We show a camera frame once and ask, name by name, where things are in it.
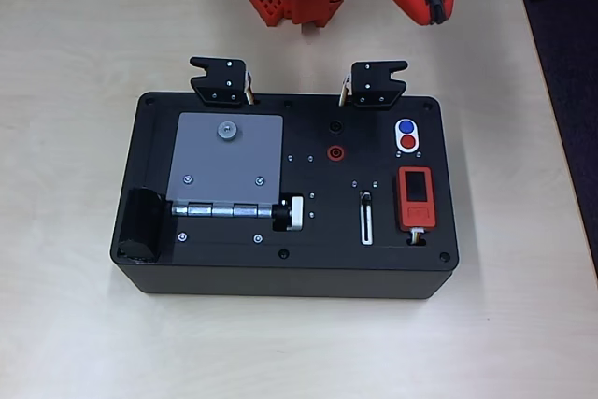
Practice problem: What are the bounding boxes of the white button housing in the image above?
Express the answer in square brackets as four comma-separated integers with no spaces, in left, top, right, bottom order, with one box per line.
[393,117,421,154]

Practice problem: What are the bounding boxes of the white hinge sensor block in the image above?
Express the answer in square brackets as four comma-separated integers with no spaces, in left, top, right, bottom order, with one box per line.
[285,196,305,232]

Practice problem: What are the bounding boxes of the grey hinged door plate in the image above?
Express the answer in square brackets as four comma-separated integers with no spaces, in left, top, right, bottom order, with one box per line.
[166,112,285,207]

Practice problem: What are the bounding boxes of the round grey door knob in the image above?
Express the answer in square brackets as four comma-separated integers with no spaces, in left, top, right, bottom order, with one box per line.
[216,119,239,142]

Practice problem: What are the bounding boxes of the silver metal door hinge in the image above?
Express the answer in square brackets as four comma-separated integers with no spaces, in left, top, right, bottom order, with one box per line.
[170,201,275,219]

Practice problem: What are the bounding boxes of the red display module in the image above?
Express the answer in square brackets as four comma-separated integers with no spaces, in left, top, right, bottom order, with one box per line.
[395,165,439,232]

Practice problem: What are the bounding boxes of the black task board box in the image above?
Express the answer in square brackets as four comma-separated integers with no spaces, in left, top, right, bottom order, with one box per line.
[109,90,462,301]

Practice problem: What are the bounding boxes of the black rounded probe holder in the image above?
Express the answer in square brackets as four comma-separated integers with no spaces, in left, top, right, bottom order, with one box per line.
[115,187,164,264]

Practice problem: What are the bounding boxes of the black screwed cable bracket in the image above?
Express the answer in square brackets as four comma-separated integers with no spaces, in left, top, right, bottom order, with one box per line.
[349,60,408,112]
[189,56,249,108]

